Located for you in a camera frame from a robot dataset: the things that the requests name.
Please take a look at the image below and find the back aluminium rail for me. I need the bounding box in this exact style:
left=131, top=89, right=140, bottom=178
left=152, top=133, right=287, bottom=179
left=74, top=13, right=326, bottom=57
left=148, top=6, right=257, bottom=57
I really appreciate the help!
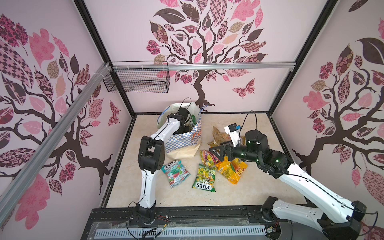
left=113, top=62, right=296, bottom=71

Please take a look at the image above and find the green snack packet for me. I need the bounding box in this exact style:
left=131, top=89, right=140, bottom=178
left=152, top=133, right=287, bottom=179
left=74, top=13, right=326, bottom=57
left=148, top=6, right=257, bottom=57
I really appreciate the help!
left=190, top=115, right=198, bottom=129

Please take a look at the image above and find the left aluminium rail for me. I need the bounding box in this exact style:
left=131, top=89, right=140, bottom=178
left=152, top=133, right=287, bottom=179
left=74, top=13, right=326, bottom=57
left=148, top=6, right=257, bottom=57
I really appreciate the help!
left=1, top=63, right=111, bottom=224

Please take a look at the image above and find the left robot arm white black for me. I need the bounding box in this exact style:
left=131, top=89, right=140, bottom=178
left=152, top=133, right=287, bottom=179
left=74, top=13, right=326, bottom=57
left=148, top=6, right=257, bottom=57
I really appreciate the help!
left=135, top=107, right=191, bottom=225

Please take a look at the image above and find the yellow orange snack bag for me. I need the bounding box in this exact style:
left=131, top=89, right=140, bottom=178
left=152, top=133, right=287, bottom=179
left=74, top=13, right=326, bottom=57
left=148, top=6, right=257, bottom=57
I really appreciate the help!
left=215, top=157, right=248, bottom=185

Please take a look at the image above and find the orange pink Fox's fruits bag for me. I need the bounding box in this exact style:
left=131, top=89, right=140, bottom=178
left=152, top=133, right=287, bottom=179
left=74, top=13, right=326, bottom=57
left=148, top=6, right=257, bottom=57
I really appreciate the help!
left=200, top=150, right=219, bottom=169

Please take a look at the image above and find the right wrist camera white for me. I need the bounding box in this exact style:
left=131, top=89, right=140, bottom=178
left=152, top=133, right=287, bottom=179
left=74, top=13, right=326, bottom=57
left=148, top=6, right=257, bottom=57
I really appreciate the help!
left=224, top=123, right=241, bottom=147

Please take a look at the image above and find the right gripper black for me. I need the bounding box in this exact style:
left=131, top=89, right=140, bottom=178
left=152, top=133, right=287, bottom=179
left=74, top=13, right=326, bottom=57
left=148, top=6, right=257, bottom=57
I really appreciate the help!
left=209, top=138, right=260, bottom=164

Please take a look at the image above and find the white slotted cable duct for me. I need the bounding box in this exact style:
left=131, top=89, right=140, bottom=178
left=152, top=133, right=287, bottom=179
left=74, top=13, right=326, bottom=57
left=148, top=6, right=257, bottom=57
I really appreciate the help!
left=94, top=226, right=266, bottom=240

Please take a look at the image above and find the black wire basket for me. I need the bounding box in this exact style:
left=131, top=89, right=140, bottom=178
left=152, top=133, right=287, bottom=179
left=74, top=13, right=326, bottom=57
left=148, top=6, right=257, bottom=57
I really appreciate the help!
left=103, top=60, right=171, bottom=94

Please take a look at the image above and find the green Fox's candy bag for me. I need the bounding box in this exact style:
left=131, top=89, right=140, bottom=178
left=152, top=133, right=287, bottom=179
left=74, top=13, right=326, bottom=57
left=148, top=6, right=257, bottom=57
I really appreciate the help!
left=192, top=164, right=216, bottom=193

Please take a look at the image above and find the gold snack bag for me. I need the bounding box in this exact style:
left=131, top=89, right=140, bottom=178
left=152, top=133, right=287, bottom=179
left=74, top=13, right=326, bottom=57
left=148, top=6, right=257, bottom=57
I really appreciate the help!
left=208, top=127, right=245, bottom=147

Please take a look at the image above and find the blue checkered paper bag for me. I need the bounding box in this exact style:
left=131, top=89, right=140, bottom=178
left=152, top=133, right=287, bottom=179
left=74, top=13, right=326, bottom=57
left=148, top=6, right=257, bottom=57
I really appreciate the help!
left=157, top=102, right=206, bottom=160

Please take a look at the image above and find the aluminium rail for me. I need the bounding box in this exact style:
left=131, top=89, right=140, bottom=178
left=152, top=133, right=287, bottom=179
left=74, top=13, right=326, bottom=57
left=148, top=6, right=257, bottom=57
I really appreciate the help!
left=1, top=63, right=111, bottom=224
left=113, top=62, right=296, bottom=71

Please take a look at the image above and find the teal red candy bag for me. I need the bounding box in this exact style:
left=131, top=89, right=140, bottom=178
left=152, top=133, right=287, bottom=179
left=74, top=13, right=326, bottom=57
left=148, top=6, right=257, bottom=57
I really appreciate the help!
left=161, top=160, right=190, bottom=188

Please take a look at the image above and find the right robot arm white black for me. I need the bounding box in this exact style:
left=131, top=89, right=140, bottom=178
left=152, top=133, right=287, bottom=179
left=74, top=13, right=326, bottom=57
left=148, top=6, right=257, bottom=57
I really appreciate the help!
left=210, top=130, right=367, bottom=240

